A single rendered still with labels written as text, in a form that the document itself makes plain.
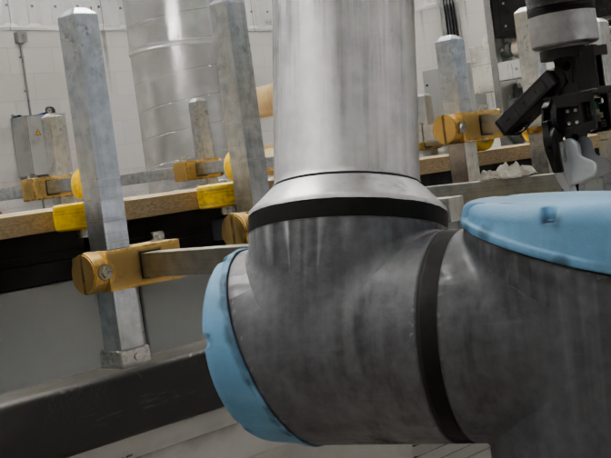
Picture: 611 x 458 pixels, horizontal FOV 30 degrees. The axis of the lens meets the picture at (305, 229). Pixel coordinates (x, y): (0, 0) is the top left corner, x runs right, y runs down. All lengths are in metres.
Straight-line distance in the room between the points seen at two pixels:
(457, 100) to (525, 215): 1.23
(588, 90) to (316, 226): 0.81
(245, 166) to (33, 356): 0.39
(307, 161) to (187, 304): 0.95
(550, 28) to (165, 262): 0.59
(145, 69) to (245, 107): 4.15
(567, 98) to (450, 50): 0.43
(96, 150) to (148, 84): 4.30
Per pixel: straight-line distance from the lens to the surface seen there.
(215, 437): 1.54
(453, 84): 1.94
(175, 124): 5.62
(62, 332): 1.62
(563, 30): 1.55
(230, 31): 1.57
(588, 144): 1.60
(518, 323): 0.72
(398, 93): 0.84
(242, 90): 1.56
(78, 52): 1.41
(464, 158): 1.93
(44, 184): 2.65
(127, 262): 1.40
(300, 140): 0.83
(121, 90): 10.74
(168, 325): 1.73
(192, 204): 1.69
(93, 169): 1.40
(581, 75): 1.56
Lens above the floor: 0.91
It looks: 3 degrees down
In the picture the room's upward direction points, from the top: 8 degrees counter-clockwise
